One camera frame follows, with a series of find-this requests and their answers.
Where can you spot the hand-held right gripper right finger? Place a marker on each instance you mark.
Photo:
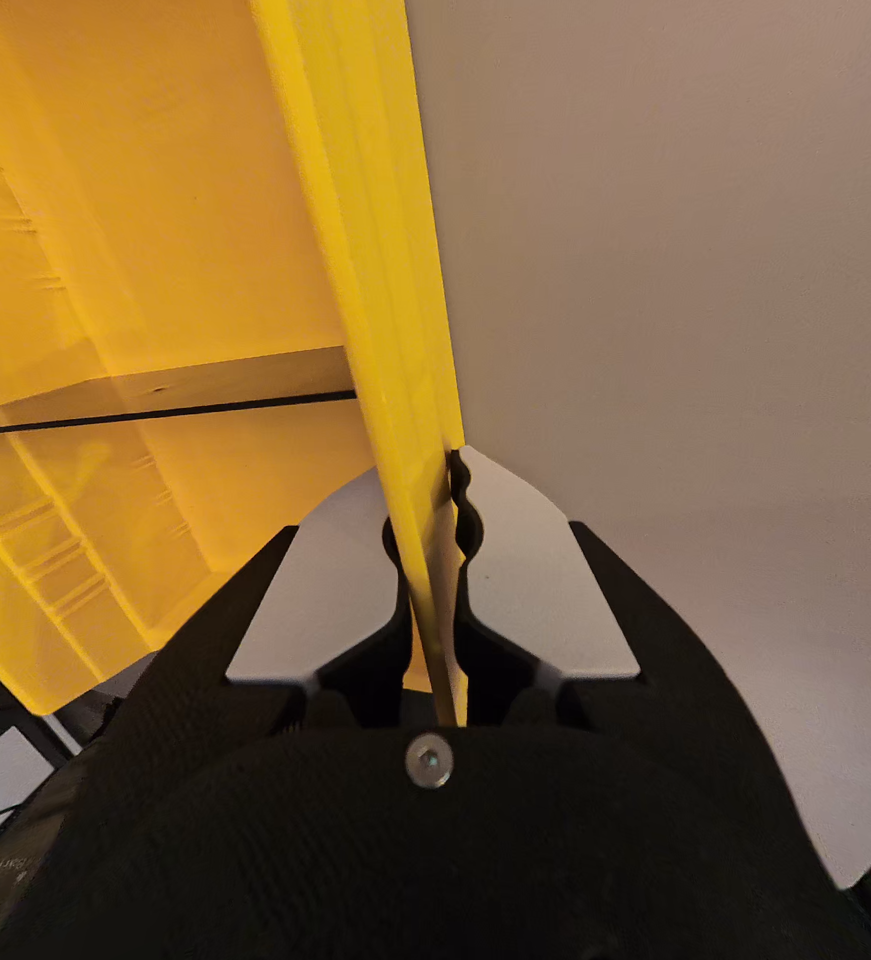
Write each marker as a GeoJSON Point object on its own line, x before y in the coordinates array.
{"type": "Point", "coordinates": [548, 600]}

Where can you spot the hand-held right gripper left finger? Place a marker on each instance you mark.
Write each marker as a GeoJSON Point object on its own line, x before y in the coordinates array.
{"type": "Point", "coordinates": [308, 600]}

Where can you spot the black bin divider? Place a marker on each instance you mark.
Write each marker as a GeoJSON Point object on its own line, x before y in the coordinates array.
{"type": "Point", "coordinates": [255, 375]}

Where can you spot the yellow plastic bin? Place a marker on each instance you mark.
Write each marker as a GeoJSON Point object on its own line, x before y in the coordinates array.
{"type": "Point", "coordinates": [180, 187]}

